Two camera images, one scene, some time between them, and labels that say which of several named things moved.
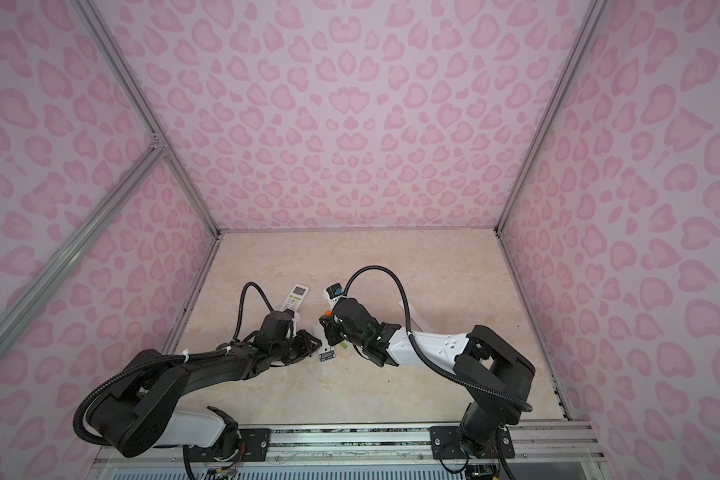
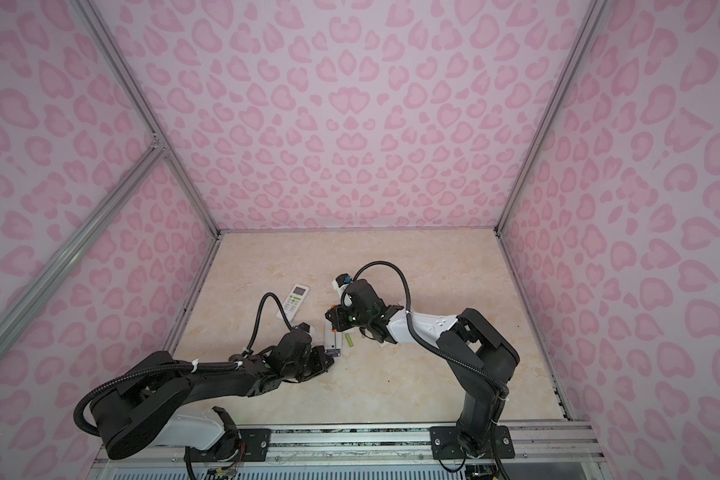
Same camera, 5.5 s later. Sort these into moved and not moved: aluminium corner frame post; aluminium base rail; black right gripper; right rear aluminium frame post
Moved: black right gripper
Not moved: right rear aluminium frame post; aluminium corner frame post; aluminium base rail
